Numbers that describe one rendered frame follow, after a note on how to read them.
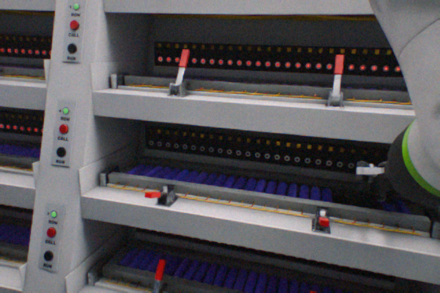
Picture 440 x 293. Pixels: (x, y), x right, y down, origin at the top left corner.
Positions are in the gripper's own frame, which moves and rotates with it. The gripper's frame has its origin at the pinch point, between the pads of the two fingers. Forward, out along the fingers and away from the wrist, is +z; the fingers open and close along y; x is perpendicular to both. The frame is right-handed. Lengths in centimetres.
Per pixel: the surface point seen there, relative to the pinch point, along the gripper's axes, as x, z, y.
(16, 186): 8, -3, 66
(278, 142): -8.6, 8.6, 18.3
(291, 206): 4.7, 0.3, 14.3
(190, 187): 3.8, 0.1, 32.5
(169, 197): 6.4, -2.9, 35.1
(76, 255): 19, 0, 52
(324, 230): 7.8, -3.0, 9.0
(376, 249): 9.3, -3.8, 1.7
